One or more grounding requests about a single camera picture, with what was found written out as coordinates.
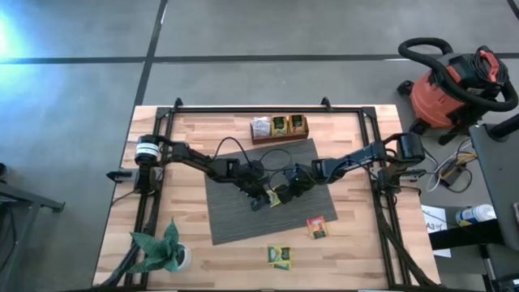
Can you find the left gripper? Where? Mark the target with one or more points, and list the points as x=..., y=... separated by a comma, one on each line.
x=253, y=178

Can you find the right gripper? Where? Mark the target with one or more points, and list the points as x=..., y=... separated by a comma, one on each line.
x=300, y=176

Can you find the yellow black tea packet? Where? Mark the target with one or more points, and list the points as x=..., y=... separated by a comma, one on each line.
x=273, y=198

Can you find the dark grey ribbed placemat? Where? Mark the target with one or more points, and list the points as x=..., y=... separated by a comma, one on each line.
x=235, y=219

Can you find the brown wooden tea organizer box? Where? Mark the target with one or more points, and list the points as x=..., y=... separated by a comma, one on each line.
x=280, y=140

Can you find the green yellow tea packet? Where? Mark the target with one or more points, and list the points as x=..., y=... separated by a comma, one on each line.
x=279, y=254
x=279, y=125
x=284, y=267

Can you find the orange black tea packet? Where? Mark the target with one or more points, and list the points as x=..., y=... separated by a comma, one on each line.
x=297, y=123
x=317, y=228

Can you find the white orange tea packet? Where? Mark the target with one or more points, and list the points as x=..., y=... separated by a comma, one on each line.
x=260, y=126

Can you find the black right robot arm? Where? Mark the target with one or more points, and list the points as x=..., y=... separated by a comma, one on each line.
x=357, y=158

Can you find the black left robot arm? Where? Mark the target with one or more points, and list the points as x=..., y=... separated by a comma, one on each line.
x=194, y=156

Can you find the green plant in white pot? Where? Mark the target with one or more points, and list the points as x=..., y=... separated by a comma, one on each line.
x=160, y=251

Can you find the white paper sheet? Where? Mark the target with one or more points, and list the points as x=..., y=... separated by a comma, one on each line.
x=434, y=215

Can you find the black power adapter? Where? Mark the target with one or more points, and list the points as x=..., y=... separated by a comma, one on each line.
x=451, y=174

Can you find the orange black shop vacuum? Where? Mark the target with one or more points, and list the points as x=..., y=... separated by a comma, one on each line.
x=434, y=101

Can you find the white blue spray can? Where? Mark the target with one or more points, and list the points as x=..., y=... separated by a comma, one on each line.
x=474, y=215

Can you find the black side table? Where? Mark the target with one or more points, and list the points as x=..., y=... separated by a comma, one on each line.
x=500, y=182

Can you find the black tube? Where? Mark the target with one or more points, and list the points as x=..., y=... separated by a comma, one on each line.
x=504, y=127

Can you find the black aluminium table frame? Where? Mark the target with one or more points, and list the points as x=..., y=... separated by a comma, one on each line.
x=344, y=110

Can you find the black cart frame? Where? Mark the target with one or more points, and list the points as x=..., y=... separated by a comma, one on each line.
x=24, y=198

